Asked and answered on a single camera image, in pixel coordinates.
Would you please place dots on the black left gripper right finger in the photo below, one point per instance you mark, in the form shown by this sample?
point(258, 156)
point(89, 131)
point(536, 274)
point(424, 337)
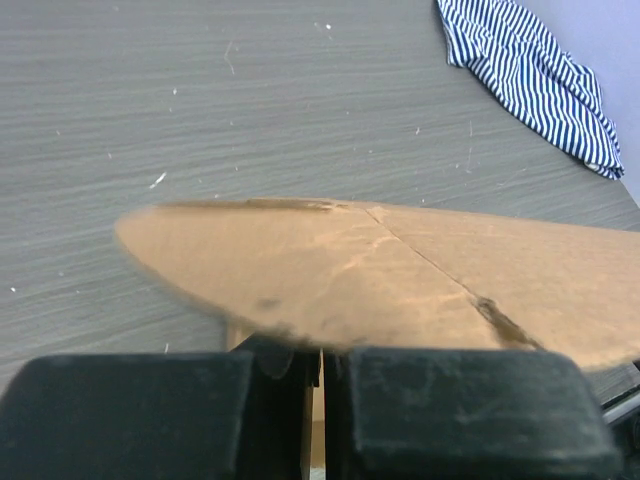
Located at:
point(393, 413)

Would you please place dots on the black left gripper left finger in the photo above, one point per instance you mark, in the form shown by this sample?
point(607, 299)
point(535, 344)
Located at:
point(241, 414)

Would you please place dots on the brown cardboard box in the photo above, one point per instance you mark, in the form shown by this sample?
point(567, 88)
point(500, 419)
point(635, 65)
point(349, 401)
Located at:
point(337, 275)

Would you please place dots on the blue white striped cloth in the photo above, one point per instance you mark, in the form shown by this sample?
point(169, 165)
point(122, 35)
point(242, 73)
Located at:
point(515, 56)

